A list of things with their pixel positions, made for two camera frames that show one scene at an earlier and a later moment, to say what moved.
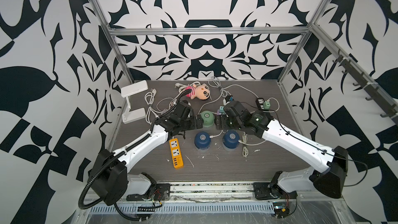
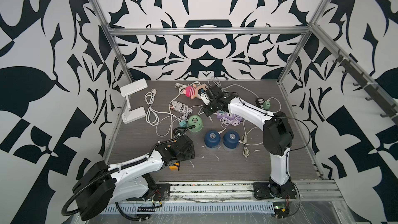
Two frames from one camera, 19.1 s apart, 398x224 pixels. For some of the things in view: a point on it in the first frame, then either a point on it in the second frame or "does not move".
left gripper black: (194, 125) to (190, 153)
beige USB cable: (244, 142) does not move
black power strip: (259, 101) does not move
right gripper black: (222, 119) to (206, 111)
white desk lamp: (132, 115) does not move
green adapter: (266, 105) does not move
